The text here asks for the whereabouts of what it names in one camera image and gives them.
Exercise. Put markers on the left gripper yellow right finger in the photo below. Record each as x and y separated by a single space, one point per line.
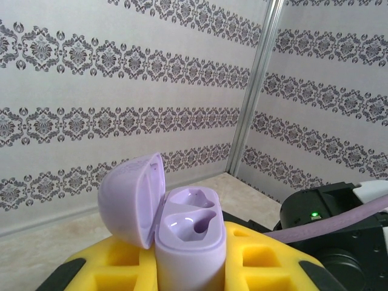
266 266

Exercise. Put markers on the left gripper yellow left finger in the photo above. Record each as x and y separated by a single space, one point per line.
106 269

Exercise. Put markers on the purple earbud charging case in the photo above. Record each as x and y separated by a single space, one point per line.
188 263

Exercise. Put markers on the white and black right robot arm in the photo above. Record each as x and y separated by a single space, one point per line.
374 188

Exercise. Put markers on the aluminium frame post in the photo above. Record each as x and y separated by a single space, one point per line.
257 75

